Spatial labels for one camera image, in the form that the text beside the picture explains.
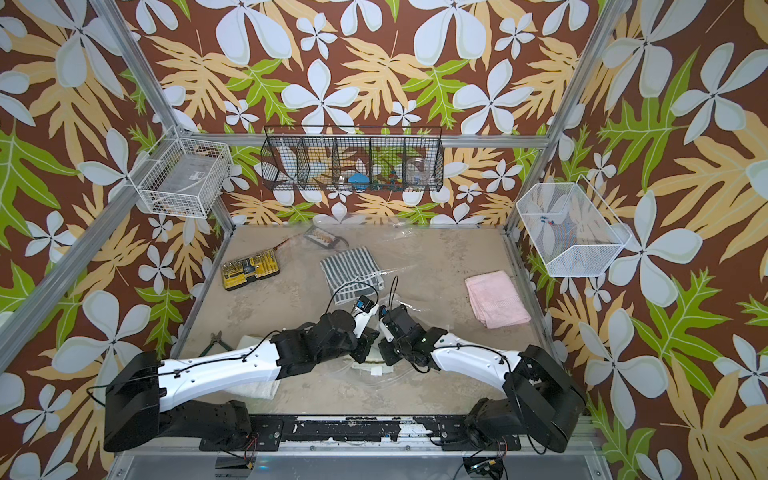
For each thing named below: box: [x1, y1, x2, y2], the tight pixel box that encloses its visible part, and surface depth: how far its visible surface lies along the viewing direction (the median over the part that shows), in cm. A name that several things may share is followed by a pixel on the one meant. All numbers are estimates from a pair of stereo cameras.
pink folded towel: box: [464, 270, 532, 329], surface depth 99 cm
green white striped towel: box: [319, 246, 385, 305], surface depth 103 cm
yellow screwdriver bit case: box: [221, 250, 280, 290], surface depth 106 cm
